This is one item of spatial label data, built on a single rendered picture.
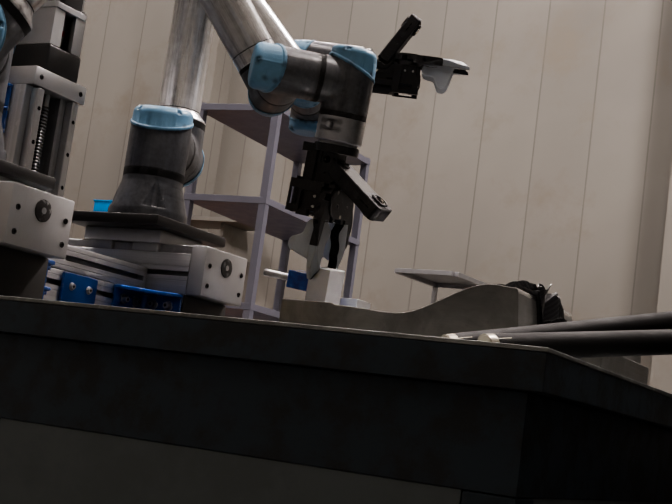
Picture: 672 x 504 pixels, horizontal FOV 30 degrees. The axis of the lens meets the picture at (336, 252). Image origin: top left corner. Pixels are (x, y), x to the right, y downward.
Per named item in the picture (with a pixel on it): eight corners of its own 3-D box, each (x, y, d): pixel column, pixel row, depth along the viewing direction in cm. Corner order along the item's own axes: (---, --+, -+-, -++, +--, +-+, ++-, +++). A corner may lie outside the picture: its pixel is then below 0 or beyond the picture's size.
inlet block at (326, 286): (253, 288, 200) (259, 254, 200) (270, 288, 204) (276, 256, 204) (324, 304, 194) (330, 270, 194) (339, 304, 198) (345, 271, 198)
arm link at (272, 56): (241, 98, 200) (307, 112, 202) (251, 82, 189) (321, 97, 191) (249, 51, 201) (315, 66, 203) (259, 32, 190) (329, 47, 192)
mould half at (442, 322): (273, 357, 189) (285, 269, 191) (349, 373, 212) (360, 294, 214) (598, 392, 166) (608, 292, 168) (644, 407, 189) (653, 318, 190)
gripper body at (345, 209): (307, 216, 203) (321, 143, 203) (353, 226, 199) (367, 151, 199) (283, 213, 196) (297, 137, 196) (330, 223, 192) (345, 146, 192)
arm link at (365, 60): (323, 44, 199) (375, 55, 201) (310, 112, 200) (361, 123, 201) (331, 40, 191) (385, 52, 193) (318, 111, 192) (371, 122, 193)
